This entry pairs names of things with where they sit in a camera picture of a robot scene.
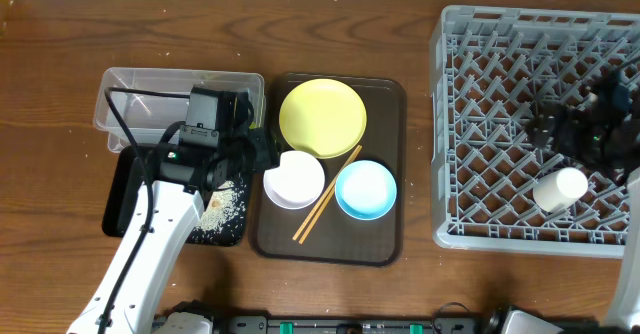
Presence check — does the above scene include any white pink rice bowl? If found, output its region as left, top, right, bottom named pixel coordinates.
left=263, top=150, right=325, bottom=210

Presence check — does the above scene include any small white cup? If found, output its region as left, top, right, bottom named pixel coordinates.
left=533, top=167, right=588, bottom=213

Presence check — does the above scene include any yellow plate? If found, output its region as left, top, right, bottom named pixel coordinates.
left=278, top=78, right=367, bottom=159

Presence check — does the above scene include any blue bowl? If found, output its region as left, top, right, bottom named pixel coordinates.
left=335, top=160, right=398, bottom=221

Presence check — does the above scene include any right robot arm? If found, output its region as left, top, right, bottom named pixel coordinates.
left=526, top=63, right=639, bottom=333

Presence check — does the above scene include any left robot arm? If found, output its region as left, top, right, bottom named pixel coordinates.
left=69, top=86, right=279, bottom=333

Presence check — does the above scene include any grey dishwasher rack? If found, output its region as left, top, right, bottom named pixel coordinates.
left=429, top=6, right=639, bottom=258

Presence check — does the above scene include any pile of rice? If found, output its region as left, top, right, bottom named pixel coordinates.
left=196, top=179, right=246, bottom=234

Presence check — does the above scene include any black tray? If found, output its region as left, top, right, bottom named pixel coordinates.
left=102, top=147, right=252, bottom=247

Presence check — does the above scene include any clear plastic bin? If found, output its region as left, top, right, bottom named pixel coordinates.
left=94, top=67, right=265, bottom=153

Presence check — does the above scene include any brown serving tray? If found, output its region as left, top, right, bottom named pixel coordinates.
left=251, top=73, right=406, bottom=267

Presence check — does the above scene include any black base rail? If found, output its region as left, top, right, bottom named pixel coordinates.
left=149, top=301, right=601, bottom=334

